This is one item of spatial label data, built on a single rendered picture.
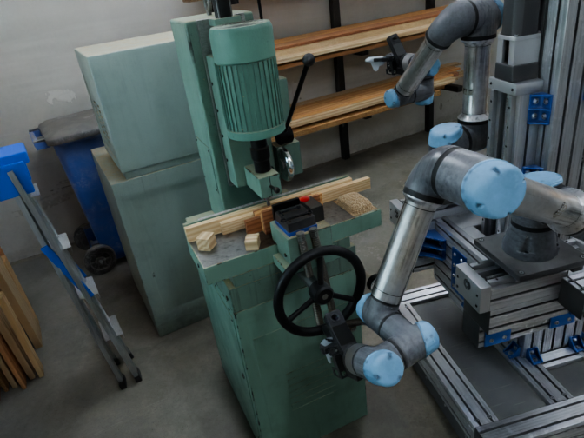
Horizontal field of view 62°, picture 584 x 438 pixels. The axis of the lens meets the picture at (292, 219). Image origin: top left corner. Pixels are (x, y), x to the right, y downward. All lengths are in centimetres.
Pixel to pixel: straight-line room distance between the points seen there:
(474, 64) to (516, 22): 33
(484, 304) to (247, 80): 91
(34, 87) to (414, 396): 290
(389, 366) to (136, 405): 152
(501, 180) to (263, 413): 119
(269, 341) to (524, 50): 116
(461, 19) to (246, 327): 119
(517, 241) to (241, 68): 90
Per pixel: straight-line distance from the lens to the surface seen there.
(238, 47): 136
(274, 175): 150
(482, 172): 101
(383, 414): 213
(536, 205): 118
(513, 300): 156
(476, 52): 185
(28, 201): 202
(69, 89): 364
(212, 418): 222
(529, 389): 200
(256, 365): 168
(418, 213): 114
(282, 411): 187
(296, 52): 359
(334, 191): 167
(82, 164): 313
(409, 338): 114
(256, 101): 139
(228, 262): 143
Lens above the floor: 163
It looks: 27 degrees down
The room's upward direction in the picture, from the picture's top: 8 degrees counter-clockwise
